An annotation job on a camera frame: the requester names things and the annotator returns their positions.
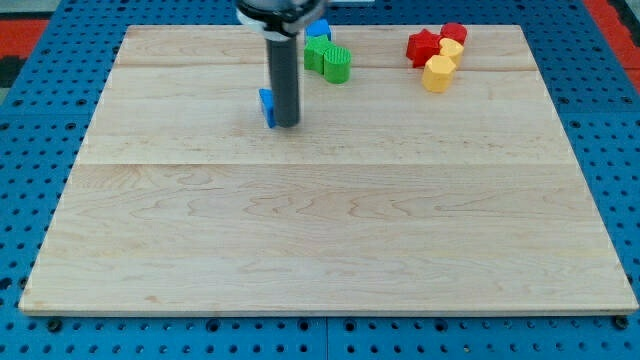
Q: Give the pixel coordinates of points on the green star block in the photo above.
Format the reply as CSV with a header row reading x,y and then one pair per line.
x,y
314,51

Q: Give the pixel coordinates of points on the green cylinder block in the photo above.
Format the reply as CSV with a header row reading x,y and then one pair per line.
x,y
337,65

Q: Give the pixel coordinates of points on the yellow heart block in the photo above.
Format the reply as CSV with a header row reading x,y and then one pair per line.
x,y
451,49

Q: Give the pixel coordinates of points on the light wooden board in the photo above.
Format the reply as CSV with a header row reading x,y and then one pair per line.
x,y
386,199

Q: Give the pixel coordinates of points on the red cylinder block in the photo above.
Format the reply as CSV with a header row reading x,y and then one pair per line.
x,y
454,31

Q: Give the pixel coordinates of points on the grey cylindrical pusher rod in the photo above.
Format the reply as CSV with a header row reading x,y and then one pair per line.
x,y
284,81

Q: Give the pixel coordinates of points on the red star block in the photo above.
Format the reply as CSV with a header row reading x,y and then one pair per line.
x,y
422,46

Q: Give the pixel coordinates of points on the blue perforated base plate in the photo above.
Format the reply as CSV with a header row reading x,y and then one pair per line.
x,y
48,108

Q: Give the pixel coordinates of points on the blue cube block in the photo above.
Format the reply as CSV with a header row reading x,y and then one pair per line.
x,y
318,28

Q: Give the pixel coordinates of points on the yellow hexagon block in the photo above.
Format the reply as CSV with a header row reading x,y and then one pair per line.
x,y
438,73

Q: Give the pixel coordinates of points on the blue triangle block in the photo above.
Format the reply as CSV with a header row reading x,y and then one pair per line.
x,y
267,106

